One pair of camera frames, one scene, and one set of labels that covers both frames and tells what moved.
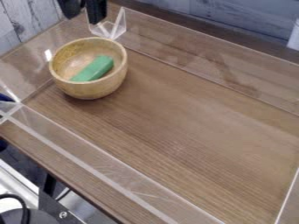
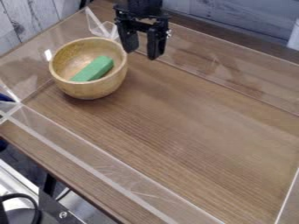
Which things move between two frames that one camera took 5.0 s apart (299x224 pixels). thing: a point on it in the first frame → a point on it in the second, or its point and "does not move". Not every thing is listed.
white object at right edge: x=294 y=38 does not move
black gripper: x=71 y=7 → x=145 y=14
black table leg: x=50 y=185 does not move
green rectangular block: x=96 y=69 does not move
